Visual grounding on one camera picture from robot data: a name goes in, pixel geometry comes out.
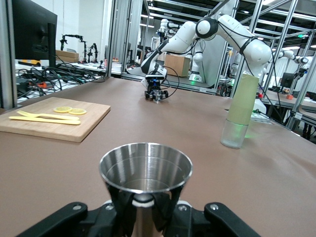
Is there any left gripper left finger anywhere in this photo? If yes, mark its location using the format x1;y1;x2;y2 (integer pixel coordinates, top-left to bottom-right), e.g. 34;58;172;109
16;201;134;237

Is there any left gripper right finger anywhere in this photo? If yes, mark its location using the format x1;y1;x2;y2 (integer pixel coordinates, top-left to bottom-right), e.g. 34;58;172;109
170;202;262;237

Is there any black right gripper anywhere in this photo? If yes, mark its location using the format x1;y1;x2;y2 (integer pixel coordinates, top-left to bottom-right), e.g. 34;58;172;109
144;80;171;100

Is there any steel double jigger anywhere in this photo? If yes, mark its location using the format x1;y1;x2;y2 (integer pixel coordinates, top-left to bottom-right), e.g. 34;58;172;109
99;142;193;237

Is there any large cardboard box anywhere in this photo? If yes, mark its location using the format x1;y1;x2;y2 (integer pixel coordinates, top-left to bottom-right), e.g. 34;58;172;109
164;54;193;78

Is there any wooden cutting board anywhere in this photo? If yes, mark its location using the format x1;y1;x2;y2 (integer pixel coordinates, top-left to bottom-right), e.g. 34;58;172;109
0;97;111;143

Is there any lemon slice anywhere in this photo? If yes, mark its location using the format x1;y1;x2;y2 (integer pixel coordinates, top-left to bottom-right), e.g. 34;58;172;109
68;108;87;116
53;106;73;114

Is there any green sleeved glass bottle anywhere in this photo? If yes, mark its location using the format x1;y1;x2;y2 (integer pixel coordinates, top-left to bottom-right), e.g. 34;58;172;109
220;73;260;149

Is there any flat cardboard box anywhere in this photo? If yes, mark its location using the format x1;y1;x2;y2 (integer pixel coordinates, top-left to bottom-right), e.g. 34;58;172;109
55;50;79;63

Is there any yellow plastic knife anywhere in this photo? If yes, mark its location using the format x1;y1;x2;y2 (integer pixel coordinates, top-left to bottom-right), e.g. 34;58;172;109
8;116;81;125

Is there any yellow plastic fork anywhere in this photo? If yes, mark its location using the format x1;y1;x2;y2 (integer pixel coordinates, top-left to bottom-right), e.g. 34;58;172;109
16;110;80;121

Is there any black computer monitor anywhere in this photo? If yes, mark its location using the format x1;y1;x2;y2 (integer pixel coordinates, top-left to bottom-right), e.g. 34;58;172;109
11;0;58;68

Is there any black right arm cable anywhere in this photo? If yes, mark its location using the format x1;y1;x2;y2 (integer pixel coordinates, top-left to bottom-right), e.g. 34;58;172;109
160;65;182;99

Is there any tangled black cable bundle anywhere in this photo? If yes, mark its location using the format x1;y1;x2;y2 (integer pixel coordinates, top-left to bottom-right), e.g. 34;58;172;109
14;61;107;99

